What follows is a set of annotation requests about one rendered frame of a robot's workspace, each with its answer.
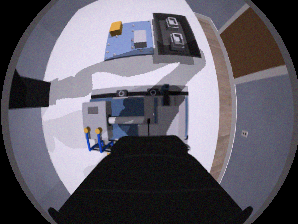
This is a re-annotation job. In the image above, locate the yellow brass block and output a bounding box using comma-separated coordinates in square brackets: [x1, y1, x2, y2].
[109, 21, 123, 37]

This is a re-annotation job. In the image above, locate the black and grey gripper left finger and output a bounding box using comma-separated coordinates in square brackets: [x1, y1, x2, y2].
[138, 119, 149, 136]

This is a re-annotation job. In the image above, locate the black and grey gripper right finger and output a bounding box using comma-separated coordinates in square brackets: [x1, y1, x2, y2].
[149, 118, 159, 136]

